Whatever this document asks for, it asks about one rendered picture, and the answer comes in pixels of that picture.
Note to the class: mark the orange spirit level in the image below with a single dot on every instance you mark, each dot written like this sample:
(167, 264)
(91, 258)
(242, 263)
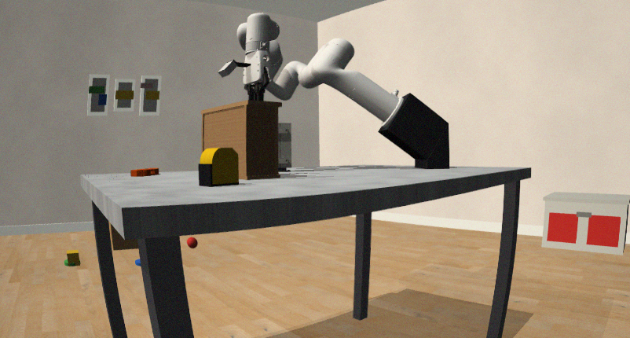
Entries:
(140, 172)

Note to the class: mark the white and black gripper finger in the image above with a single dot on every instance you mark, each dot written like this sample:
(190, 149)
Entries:
(260, 89)
(250, 91)

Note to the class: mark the brown wooden cabinet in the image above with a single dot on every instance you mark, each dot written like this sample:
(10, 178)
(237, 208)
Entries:
(251, 128)

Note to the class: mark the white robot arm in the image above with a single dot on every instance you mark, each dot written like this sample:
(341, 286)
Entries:
(325, 67)

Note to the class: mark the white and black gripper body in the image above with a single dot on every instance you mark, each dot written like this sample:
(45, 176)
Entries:
(258, 60)

